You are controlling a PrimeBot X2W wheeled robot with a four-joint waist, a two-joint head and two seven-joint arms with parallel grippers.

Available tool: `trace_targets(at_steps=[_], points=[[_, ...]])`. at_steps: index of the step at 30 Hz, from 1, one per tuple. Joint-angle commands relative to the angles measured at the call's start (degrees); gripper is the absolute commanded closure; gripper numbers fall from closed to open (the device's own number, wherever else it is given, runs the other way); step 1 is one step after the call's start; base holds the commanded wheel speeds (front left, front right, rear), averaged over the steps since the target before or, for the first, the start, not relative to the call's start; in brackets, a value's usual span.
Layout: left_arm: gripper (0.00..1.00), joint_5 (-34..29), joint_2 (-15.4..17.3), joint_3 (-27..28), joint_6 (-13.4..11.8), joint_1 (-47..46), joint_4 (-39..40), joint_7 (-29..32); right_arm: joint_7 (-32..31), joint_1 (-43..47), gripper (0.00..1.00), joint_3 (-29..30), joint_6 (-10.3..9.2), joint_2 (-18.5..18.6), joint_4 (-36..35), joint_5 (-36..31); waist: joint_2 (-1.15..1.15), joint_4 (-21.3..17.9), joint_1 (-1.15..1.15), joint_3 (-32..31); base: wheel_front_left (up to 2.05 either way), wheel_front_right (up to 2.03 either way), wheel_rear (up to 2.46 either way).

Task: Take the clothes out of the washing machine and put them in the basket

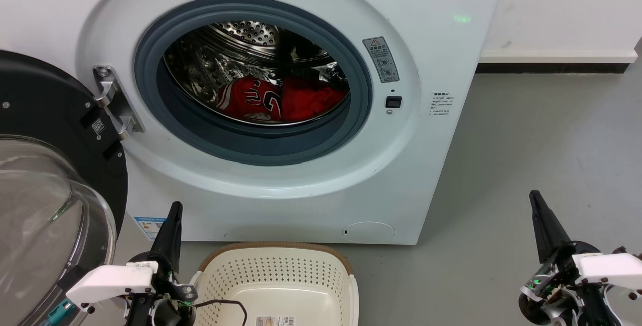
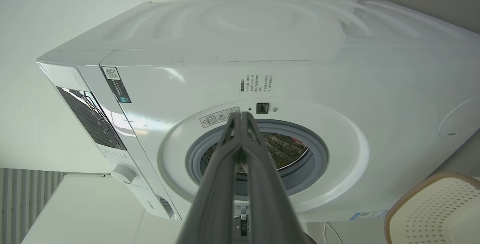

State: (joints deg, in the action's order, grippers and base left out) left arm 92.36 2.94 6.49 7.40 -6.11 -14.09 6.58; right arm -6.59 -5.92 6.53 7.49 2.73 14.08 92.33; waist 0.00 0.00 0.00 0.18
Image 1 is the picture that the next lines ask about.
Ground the thin black cable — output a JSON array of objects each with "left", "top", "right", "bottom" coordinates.
[{"left": 193, "top": 299, "right": 248, "bottom": 326}]

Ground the silver metal door hinge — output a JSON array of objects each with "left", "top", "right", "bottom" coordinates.
[{"left": 93, "top": 65, "right": 146, "bottom": 141}]

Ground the clear glass door bowl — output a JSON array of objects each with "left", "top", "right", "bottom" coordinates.
[{"left": 0, "top": 135, "right": 117, "bottom": 326}]

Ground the white front-load washing machine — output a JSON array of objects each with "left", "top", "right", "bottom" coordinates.
[{"left": 0, "top": 0, "right": 508, "bottom": 245}]

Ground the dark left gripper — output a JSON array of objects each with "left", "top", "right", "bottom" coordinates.
[{"left": 125, "top": 202, "right": 197, "bottom": 326}]

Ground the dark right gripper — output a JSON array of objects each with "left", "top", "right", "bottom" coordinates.
[{"left": 519, "top": 190, "right": 607, "bottom": 326}]

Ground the blue white energy label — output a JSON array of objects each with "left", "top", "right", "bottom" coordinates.
[{"left": 134, "top": 216, "right": 167, "bottom": 241}]

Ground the stainless steel washing machine drum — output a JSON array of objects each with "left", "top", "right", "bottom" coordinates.
[{"left": 163, "top": 20, "right": 350, "bottom": 127}]

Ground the black round washer door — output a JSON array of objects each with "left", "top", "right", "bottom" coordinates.
[{"left": 0, "top": 49, "right": 128, "bottom": 326}]

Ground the grey warning label sticker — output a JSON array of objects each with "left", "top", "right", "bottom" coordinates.
[{"left": 362, "top": 36, "right": 400, "bottom": 84}]

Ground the round white filter cover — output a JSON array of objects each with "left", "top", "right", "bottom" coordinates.
[{"left": 342, "top": 221, "right": 396, "bottom": 243}]

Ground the grey rubber door gasket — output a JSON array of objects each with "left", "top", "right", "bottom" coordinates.
[{"left": 134, "top": 0, "right": 373, "bottom": 166}]

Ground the white and black baseboard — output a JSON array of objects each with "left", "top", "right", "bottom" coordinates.
[{"left": 475, "top": 49, "right": 638, "bottom": 74}]

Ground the red basketball jersey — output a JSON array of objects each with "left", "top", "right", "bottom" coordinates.
[{"left": 217, "top": 76, "right": 349, "bottom": 122}]

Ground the teal connector piece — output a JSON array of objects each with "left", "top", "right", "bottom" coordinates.
[{"left": 43, "top": 300, "right": 76, "bottom": 326}]

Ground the cream plastic laundry basket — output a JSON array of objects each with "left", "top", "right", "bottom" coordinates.
[{"left": 190, "top": 242, "right": 360, "bottom": 326}]

